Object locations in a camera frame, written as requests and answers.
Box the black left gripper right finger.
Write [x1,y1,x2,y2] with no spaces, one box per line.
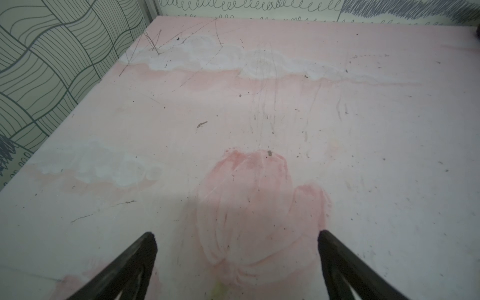
[317,230,408,300]

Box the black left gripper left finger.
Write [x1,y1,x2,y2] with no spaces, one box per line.
[69,232,158,300]

